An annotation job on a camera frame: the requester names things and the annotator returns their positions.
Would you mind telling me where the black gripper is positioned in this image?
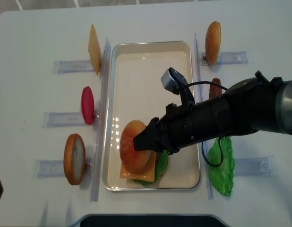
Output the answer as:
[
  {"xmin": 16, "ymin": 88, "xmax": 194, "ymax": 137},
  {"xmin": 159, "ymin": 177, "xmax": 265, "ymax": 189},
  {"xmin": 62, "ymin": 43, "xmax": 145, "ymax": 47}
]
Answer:
[{"xmin": 133, "ymin": 103, "xmax": 229, "ymax": 153}]

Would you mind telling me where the bun top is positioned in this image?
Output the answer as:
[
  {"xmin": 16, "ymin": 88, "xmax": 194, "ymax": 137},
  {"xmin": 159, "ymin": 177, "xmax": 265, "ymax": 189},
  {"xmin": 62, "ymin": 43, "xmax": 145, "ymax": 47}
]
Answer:
[{"xmin": 120, "ymin": 120, "xmax": 151, "ymax": 173}]

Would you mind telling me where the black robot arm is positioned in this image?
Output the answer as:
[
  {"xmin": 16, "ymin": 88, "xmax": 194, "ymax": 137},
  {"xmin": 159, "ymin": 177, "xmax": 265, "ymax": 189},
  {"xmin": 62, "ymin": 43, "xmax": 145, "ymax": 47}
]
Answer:
[{"xmin": 133, "ymin": 68, "xmax": 292, "ymax": 154}]

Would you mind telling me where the lettuce leaf on burger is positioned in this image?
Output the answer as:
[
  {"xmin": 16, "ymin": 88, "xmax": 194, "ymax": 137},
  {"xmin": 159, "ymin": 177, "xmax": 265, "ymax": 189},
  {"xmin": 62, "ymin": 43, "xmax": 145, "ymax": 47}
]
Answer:
[{"xmin": 132, "ymin": 150, "xmax": 169, "ymax": 186}]

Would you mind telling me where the cheese slice on burger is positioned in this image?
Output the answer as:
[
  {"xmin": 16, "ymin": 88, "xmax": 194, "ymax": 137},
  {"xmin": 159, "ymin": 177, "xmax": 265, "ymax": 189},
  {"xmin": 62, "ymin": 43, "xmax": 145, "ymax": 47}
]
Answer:
[{"xmin": 120, "ymin": 151, "xmax": 156, "ymax": 182}]

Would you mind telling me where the red tomato slice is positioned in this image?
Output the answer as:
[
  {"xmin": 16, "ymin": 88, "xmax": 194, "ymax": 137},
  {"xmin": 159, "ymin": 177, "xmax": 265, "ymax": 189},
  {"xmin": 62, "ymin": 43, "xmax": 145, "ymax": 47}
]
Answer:
[{"xmin": 81, "ymin": 86, "xmax": 95, "ymax": 125}]

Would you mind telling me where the standing green lettuce leaf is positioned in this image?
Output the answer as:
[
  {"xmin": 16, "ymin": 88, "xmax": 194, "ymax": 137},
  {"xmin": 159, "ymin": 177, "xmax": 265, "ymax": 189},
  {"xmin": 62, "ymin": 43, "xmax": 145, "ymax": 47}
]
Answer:
[{"xmin": 207, "ymin": 137, "xmax": 235, "ymax": 197}]

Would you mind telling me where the standing brown meat patty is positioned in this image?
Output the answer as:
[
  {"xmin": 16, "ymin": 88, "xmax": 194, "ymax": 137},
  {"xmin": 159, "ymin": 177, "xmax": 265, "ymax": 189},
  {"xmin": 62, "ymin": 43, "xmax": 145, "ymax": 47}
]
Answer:
[{"xmin": 209, "ymin": 78, "xmax": 223, "ymax": 99}]

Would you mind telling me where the clear holder under tomato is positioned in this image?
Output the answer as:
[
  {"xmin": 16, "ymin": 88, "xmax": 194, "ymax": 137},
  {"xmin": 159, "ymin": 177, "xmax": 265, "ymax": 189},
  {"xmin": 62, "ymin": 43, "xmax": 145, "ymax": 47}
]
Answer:
[{"xmin": 41, "ymin": 112, "xmax": 86, "ymax": 128}]

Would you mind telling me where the standing cheese slice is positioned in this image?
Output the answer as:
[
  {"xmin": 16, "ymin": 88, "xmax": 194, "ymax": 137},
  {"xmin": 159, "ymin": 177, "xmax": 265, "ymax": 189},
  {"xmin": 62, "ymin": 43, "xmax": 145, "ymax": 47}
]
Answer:
[{"xmin": 87, "ymin": 24, "xmax": 101, "ymax": 76}]

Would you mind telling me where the clear holder under cheese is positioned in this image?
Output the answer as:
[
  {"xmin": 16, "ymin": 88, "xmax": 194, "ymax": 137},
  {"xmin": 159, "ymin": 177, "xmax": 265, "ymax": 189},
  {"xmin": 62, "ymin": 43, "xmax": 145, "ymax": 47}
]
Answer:
[{"xmin": 54, "ymin": 60, "xmax": 94, "ymax": 74}]

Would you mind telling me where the clear holder under lettuce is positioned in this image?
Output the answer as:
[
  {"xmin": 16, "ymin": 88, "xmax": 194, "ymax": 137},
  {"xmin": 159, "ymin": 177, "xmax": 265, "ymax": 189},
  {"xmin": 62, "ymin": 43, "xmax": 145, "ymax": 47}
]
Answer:
[{"xmin": 234, "ymin": 156, "xmax": 277, "ymax": 177}]

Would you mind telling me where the metal baking tray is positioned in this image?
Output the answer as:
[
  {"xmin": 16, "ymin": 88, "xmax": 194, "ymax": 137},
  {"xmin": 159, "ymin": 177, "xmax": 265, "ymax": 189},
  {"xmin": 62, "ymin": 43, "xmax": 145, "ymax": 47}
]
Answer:
[{"xmin": 103, "ymin": 41, "xmax": 200, "ymax": 191}]

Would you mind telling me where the standing bun bottom left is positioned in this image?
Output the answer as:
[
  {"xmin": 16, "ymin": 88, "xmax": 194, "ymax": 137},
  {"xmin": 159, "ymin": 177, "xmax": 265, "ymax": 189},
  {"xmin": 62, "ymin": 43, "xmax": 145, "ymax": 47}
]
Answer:
[{"xmin": 63, "ymin": 134, "xmax": 86, "ymax": 185}]

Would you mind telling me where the dark base bottom edge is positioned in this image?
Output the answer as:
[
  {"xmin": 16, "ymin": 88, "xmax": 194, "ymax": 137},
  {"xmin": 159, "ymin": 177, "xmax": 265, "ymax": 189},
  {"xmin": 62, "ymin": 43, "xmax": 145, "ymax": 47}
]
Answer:
[{"xmin": 75, "ymin": 215, "xmax": 227, "ymax": 227}]

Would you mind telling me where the clear holder under left bun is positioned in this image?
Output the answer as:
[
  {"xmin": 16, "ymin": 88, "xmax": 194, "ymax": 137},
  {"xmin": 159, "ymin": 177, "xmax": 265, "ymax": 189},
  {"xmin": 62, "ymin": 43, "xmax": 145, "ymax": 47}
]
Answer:
[{"xmin": 33, "ymin": 159, "xmax": 93, "ymax": 179}]

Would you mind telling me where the bun half right of pair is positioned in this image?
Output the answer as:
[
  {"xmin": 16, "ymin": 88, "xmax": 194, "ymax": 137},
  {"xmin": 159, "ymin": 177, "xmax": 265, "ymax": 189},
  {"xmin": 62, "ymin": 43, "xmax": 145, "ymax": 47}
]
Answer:
[{"xmin": 205, "ymin": 21, "xmax": 221, "ymax": 65}]

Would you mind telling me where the clear holder under buns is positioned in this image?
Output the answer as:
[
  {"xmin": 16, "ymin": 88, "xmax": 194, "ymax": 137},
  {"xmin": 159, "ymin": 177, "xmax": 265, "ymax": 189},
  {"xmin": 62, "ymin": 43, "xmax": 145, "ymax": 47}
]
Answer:
[{"xmin": 198, "ymin": 51, "xmax": 253, "ymax": 66}]

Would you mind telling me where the left clear long rail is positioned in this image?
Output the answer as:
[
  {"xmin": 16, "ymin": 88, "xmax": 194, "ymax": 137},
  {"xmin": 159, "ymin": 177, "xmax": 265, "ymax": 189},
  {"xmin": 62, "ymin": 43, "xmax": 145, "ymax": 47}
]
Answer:
[{"xmin": 91, "ymin": 39, "xmax": 111, "ymax": 201}]

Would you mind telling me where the clear long rail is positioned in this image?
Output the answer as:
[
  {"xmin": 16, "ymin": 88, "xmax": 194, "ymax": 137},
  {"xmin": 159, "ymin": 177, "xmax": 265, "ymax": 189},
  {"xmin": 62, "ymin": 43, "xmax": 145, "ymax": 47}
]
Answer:
[
  {"xmin": 194, "ymin": 33, "xmax": 214, "ymax": 200},
  {"xmin": 91, "ymin": 39, "xmax": 111, "ymax": 201}
]

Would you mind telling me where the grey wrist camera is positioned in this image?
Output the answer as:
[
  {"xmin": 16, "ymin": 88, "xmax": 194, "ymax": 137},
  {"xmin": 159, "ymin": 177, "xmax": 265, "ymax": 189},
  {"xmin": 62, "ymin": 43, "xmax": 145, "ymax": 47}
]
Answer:
[{"xmin": 161, "ymin": 67, "xmax": 187, "ymax": 95}]

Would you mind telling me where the right clear long rail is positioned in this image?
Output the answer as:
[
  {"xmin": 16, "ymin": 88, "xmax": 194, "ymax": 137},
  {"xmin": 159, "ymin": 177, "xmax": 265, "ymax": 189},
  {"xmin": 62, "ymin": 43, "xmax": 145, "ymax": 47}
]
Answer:
[{"xmin": 194, "ymin": 33, "xmax": 214, "ymax": 200}]

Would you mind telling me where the black cable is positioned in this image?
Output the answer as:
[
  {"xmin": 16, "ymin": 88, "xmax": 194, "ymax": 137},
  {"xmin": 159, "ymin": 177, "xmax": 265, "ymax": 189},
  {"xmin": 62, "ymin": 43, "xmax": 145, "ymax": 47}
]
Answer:
[{"xmin": 174, "ymin": 81, "xmax": 229, "ymax": 167}]

